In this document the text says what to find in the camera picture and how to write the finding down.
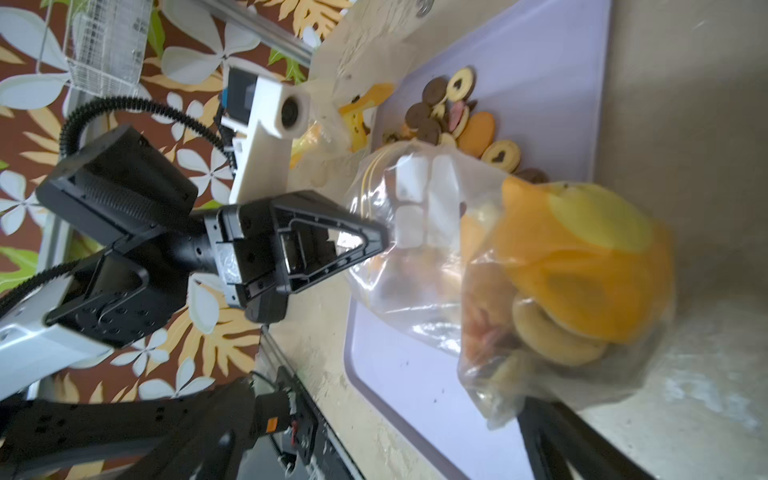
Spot white wire basket left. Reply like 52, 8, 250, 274
30, 1, 152, 97

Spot clear bag of cookies back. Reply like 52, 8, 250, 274
345, 141, 676, 429

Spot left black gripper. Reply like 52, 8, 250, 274
203, 190, 389, 324

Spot clear bag of donuts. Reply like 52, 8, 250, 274
290, 74, 397, 169

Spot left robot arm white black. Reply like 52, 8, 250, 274
1, 96, 389, 479

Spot lavender plastic tray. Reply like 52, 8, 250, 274
344, 1, 611, 479

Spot pile of poured cookies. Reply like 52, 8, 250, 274
381, 66, 549, 184

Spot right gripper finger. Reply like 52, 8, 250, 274
518, 397, 653, 480

